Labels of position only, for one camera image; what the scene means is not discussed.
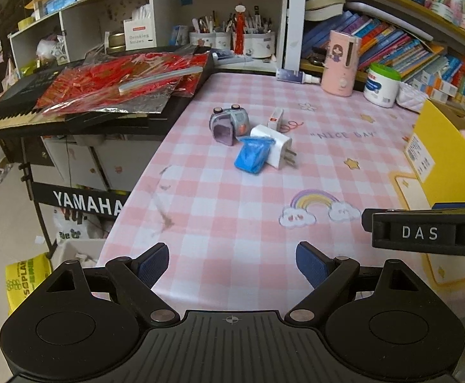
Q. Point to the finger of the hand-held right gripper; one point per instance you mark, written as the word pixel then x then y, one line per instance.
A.
pixel 451 206

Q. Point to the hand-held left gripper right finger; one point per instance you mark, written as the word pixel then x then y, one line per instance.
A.
pixel 311 264

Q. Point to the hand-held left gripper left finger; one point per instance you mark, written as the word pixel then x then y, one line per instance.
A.
pixel 153 264

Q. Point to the yellow cardboard box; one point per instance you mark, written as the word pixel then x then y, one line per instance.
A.
pixel 447 159

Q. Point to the yellow bordered desk mat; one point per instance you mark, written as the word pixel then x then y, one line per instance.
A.
pixel 404 191

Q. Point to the black keyboard stand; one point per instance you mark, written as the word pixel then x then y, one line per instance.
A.
pixel 85 207

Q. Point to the pink checkered tablecloth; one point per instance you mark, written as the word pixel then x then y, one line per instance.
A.
pixel 224 207

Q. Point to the orange white medicine boxes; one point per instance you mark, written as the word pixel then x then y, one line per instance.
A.
pixel 439 85

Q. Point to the white charger plug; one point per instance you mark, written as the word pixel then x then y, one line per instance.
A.
pixel 276 147

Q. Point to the blue folded plastic bag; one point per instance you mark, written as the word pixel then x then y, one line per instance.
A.
pixel 250 155

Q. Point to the yellow plastic bag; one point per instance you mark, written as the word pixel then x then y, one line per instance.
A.
pixel 25 283

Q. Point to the white jar green lid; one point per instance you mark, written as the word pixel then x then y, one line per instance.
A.
pixel 380 87

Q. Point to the small white red box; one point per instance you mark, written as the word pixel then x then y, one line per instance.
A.
pixel 275 119

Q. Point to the row of colourful books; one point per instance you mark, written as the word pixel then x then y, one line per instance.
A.
pixel 380 44

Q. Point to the pink humidifier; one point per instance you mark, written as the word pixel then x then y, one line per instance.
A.
pixel 340 68

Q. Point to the pile of red foil packets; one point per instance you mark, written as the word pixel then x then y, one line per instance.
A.
pixel 109 83

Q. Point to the small spray bottle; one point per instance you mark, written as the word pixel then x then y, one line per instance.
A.
pixel 292 75

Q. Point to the black electronic keyboard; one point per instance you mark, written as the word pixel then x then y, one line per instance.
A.
pixel 25 107

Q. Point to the gold tin can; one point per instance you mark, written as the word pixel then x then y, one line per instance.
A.
pixel 115 42

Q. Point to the white straws box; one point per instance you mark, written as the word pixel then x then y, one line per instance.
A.
pixel 139 36

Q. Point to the stack of thick books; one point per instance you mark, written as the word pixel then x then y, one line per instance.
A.
pixel 324 6

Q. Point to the red tassel ornament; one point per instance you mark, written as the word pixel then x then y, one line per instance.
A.
pixel 239 32

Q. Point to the white shelf unit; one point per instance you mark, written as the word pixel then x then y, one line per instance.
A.
pixel 176 0

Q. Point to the grey purple toy camera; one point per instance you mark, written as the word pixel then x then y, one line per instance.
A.
pixel 230 125

